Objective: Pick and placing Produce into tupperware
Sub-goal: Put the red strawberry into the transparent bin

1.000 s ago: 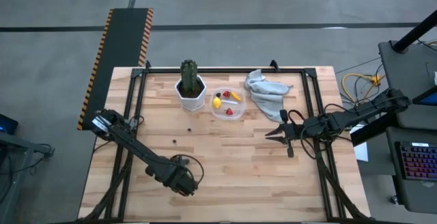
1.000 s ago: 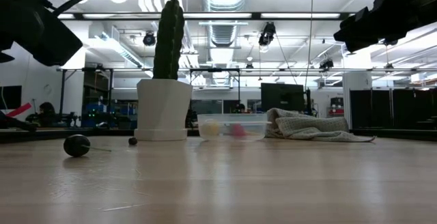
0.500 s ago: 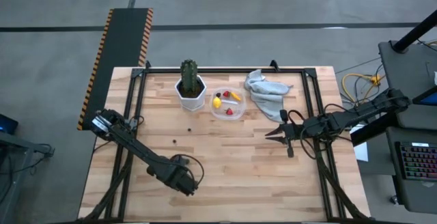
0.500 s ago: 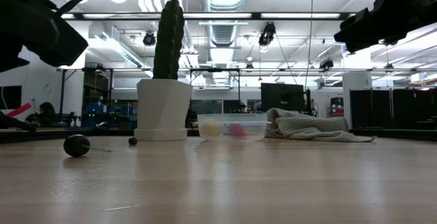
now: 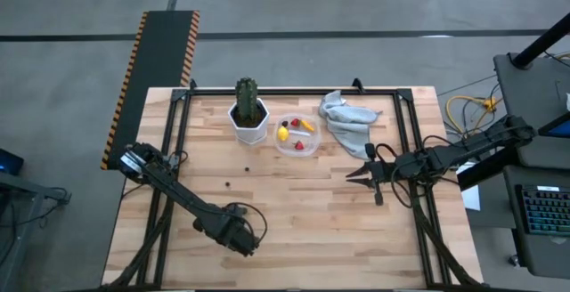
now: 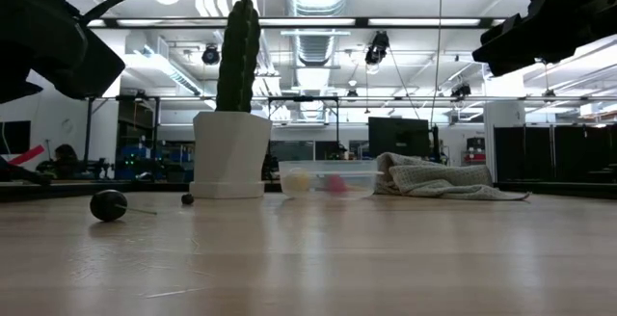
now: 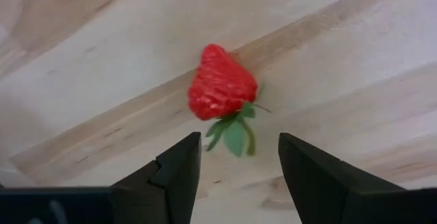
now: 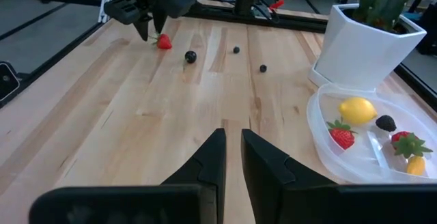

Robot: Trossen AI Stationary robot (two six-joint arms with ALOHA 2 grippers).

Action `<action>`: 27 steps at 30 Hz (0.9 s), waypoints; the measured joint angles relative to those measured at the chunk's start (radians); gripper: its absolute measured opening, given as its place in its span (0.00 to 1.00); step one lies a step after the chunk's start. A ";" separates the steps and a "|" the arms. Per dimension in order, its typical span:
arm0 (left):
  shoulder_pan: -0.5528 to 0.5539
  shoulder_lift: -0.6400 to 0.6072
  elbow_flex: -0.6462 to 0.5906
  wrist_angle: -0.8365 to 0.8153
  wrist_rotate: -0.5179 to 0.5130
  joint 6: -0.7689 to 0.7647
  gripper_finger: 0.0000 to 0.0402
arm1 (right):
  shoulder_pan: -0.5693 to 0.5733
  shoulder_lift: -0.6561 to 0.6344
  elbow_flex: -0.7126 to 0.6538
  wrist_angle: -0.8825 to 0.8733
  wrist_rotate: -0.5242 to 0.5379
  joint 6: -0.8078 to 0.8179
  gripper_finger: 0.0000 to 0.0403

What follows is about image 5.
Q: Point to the black pole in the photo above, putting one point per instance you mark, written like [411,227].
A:
[543,40]

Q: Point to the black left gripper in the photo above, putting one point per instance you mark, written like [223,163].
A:
[231,232]

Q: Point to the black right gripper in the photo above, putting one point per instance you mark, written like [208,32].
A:
[387,172]

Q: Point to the black yellow striped ramp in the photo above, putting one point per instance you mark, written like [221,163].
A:
[160,60]

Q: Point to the yellow lemon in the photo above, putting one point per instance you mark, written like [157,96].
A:
[282,133]

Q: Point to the red strawberry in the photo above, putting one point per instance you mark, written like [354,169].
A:
[299,145]
[295,122]

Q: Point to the white faceted plant pot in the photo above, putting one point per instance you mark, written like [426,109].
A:
[249,134]

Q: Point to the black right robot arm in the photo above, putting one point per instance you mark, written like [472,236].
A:
[467,149]

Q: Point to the grey side desk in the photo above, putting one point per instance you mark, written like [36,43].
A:
[534,87]

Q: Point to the dark device with blue light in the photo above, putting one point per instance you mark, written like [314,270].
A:
[10,162]

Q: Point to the green cactus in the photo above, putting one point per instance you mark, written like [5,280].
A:
[246,98]

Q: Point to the grey metal stand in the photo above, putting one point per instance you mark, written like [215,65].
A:
[22,189]

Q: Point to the grey crumpled towel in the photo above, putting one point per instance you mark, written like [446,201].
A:
[349,123]

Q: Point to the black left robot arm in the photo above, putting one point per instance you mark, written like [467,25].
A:
[178,189]

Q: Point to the black backlit keyboard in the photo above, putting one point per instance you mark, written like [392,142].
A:
[545,209]

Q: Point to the small yellow banana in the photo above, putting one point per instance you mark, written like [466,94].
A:
[307,125]

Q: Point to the blue laptop screen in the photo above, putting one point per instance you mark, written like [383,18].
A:
[559,128]

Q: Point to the white paper sheet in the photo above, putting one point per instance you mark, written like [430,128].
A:
[469,194]

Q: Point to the black table frame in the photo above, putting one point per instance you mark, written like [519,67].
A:
[289,91]

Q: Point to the clear plastic tupperware container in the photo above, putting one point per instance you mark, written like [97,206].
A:
[311,143]

